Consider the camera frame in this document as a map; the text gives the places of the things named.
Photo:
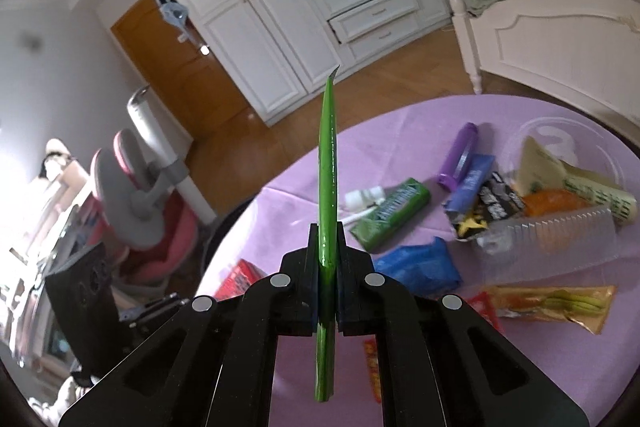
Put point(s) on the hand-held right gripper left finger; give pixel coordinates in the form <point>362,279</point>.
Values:
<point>314,267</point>

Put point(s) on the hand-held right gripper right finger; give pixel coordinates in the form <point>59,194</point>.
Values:
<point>341,267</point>

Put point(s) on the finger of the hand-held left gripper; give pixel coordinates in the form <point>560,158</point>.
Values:
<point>150,309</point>

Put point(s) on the green snack wrapper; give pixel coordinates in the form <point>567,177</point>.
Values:
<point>327,182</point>

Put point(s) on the purple bottle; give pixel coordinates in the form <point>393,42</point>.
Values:
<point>457,157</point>

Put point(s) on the orange snack packet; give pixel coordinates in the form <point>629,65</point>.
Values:
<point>552,202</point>

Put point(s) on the beige paper packet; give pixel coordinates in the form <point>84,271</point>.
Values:
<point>545,164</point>

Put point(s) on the small white bottle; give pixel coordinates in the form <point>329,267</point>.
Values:
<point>362,198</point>

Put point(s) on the green snack packet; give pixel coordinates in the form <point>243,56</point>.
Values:
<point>392,214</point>

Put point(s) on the red box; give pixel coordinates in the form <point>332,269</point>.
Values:
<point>240,279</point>

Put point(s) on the blue plastic bag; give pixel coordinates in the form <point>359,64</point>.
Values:
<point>420,267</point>

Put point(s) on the red and orange wrapper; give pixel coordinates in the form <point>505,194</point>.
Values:
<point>371,367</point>

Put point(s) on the pink and grey chair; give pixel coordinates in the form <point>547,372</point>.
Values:
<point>140,202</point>

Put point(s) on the red snack packet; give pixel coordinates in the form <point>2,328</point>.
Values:
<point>485,309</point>

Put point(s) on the blue snack packet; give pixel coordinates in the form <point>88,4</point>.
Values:
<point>472,182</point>

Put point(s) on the blue wrapper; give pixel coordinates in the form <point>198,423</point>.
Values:
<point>495,202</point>

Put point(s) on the clear plastic tray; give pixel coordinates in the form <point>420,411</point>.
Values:
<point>550,247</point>

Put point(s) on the macaron print snack packet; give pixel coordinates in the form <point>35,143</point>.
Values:
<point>550,304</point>

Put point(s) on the wooden door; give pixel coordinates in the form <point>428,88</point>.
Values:
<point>170,77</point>

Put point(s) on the white wardrobe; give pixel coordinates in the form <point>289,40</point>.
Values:
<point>280,7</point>

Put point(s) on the clear round plastic bowl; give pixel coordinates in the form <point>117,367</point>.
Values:
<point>575,137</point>

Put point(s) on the white bed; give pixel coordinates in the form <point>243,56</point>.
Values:
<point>550,32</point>

